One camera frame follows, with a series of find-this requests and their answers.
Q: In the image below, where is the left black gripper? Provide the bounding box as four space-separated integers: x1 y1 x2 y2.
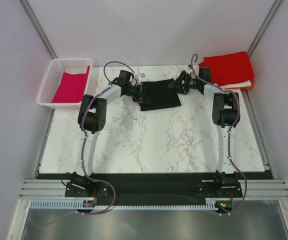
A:
125 83 151 106

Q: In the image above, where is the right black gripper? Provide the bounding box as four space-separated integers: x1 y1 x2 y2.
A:
167 71 200 97

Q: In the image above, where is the black t shirt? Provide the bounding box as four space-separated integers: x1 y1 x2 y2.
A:
140 78 182 112

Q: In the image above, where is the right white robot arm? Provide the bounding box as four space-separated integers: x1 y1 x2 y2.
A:
168 67 243 198

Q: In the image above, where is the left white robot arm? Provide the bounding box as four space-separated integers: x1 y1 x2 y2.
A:
70 70 150 197

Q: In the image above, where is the red folded t shirt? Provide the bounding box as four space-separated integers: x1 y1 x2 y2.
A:
198 51 255 86

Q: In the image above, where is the orange folded t shirt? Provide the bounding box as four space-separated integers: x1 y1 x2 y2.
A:
245 84 254 90

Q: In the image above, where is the pink t shirt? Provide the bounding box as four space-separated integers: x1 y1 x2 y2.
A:
52 65 91 104

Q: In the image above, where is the right aluminium side rail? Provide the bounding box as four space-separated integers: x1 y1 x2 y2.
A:
241 89 276 180

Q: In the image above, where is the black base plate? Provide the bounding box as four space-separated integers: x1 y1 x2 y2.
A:
37 170 273 198

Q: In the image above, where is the white slotted cable duct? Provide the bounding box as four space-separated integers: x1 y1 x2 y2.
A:
29 199 219 211

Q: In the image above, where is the right aluminium corner post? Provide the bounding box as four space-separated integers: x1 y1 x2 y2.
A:
247 0 284 58

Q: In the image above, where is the aluminium corner post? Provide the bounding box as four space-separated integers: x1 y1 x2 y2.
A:
18 0 58 59
247 0 284 58

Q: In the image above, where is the aluminium front frame rail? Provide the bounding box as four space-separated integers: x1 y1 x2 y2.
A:
19 179 288 200

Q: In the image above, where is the left aluminium corner post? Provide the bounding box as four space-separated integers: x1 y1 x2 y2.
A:
18 0 58 59

